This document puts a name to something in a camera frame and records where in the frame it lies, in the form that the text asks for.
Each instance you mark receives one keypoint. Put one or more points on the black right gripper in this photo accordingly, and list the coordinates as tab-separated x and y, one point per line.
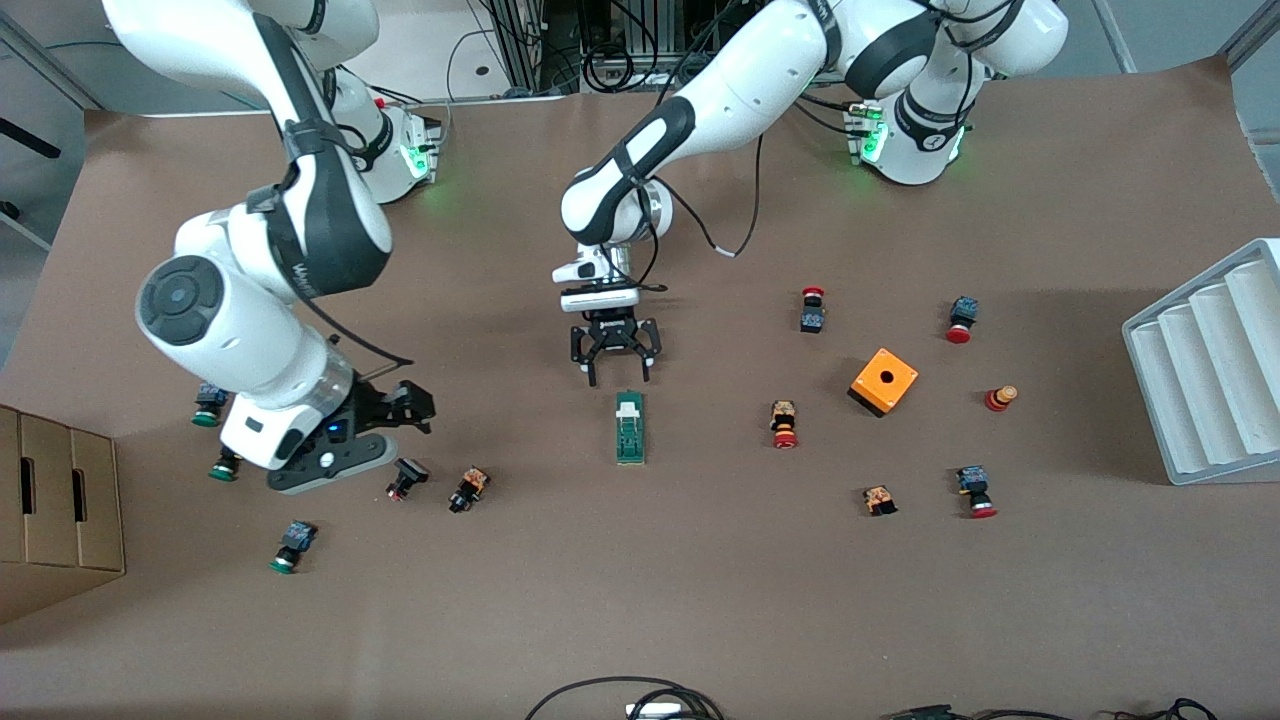
372	407

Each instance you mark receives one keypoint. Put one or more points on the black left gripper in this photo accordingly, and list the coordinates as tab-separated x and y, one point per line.
612	332

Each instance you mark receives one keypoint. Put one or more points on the green load switch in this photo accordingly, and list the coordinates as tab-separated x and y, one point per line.
630	430

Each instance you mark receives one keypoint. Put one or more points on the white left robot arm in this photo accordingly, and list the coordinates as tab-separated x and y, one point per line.
760	90

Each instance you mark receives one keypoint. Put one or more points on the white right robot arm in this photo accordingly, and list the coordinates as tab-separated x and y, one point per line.
260	280

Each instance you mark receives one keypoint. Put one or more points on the black square push button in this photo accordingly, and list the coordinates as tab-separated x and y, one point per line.
408	472

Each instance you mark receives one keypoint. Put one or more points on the black selector with orange block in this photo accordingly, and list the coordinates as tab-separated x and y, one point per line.
468	490

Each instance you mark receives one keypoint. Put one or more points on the green push button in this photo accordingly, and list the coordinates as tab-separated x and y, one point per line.
295	542
225	468
208	405

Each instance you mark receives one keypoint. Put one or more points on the red button with orange block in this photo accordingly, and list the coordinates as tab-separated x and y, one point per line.
783	420

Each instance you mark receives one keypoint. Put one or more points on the red mushroom button black base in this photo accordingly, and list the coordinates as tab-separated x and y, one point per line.
812	318

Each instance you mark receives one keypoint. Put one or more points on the small orange contact block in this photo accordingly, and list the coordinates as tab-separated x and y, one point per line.
879	499

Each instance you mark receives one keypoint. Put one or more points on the red button with blue block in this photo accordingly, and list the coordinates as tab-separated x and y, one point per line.
973	485
963	312

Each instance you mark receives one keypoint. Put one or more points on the small grey hub device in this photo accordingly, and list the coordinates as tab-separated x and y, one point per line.
652	711

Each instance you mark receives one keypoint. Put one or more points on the cardboard box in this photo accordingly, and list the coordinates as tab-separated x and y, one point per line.
50	520

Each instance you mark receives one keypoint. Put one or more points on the red yellow button head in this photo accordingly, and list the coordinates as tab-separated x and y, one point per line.
1000	399

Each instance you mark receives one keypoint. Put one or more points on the black rod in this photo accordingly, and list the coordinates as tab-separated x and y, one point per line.
30	138

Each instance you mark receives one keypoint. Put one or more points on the light grey ribbed tray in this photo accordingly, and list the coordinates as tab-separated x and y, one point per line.
1210	380

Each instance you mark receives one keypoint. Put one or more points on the orange button enclosure box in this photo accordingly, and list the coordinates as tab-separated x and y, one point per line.
870	390

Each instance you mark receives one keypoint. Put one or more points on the aluminium frame bar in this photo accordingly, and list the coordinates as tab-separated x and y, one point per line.
1112	30
50	62
1255	30

